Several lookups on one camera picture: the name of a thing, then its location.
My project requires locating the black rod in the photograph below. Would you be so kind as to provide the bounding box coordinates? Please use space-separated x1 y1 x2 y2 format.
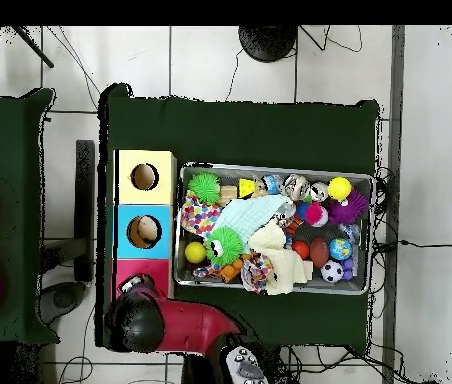
11 25 55 69

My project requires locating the wooden box with three holes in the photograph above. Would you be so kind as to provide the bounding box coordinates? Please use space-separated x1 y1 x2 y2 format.
112 149 179 304

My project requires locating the polka dot cloth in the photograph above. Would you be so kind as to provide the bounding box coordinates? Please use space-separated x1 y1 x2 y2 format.
181 191 221 240

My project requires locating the blue globe ball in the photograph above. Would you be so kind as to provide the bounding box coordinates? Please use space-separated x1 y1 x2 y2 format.
328 237 353 262

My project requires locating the black panel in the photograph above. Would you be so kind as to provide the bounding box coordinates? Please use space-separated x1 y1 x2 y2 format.
73 139 98 283

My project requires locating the heart print cloth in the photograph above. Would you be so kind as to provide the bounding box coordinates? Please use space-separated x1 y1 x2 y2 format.
239 254 274 293

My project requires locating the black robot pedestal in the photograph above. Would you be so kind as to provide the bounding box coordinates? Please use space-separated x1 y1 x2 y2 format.
267 343 291 384

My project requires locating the small soccer ball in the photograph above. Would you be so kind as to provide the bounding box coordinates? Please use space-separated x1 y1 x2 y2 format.
320 259 345 285

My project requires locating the dark green side tablecloth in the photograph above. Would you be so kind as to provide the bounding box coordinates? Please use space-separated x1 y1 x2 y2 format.
0 87 58 345

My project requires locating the light teal waffle cloth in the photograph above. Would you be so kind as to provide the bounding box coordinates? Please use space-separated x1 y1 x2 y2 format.
213 194 287 249

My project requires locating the large yellow ball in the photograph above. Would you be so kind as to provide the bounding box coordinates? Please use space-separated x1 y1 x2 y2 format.
326 176 353 201

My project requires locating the clear wire mesh bin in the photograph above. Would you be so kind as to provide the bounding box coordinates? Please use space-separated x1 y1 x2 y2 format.
173 163 375 297

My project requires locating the cream waffle cloth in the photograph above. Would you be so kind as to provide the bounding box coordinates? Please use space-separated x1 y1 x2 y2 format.
247 221 314 296

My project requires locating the long black floor cable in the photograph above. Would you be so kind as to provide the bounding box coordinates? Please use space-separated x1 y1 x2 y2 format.
397 237 452 249

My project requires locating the small yellow ball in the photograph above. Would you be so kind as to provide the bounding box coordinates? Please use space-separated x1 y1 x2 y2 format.
183 241 208 266

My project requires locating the green fuzzy monster toy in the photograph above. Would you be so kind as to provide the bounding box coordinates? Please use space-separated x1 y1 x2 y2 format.
204 226 246 268

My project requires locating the green spiky ball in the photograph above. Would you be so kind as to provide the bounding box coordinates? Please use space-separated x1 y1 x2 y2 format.
187 171 223 206

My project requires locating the black round base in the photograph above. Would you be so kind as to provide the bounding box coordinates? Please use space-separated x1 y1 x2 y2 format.
238 25 299 63

